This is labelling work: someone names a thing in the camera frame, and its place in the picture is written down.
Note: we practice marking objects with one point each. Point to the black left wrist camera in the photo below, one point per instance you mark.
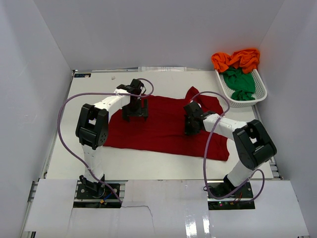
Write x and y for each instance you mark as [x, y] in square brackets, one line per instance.
[135, 87]

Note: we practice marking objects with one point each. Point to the black table label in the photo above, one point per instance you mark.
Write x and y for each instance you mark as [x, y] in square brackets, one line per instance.
[82, 75]

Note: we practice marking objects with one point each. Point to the orange t shirt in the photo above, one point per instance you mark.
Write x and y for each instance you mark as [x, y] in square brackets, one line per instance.
[247, 60]

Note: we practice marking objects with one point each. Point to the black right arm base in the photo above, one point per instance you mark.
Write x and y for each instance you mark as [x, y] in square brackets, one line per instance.
[238, 201]

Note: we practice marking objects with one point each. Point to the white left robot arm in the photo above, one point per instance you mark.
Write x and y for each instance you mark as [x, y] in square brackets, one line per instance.
[92, 130]

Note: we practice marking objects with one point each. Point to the red t shirt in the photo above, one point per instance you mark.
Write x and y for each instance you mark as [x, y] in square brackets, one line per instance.
[163, 131]

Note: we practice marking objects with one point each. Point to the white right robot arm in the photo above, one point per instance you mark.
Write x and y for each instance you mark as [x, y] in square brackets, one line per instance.
[253, 144]

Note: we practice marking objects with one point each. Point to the green t shirt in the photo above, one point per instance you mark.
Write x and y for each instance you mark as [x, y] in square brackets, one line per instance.
[241, 83]

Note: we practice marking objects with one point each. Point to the white perforated plastic basket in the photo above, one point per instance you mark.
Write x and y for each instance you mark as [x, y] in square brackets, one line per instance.
[259, 95]

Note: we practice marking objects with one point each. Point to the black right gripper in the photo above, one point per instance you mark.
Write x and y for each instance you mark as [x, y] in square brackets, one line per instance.
[187, 131]

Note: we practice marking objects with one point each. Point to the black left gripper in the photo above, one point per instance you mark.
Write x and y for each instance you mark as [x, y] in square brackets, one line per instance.
[140, 112]

